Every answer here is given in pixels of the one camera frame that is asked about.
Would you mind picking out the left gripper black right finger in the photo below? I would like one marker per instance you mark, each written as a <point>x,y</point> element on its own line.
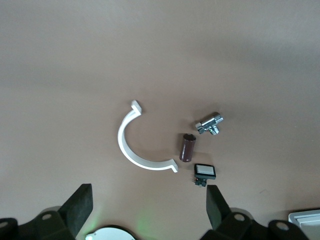
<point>216,207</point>

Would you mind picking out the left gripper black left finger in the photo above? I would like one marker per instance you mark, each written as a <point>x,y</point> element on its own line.
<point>77,207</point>

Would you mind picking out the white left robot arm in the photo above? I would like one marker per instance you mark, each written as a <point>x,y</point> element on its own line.
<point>110,235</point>

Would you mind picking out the white square push button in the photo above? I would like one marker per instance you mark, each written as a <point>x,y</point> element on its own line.
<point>205,170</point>

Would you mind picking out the white drawer cabinet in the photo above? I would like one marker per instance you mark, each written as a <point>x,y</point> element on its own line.
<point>307,225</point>

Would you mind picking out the dark brown cylinder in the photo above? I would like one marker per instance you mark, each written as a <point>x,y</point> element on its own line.
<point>187,147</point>

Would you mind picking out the chrome tee valve fitting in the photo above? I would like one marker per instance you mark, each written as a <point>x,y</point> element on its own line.
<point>207,123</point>

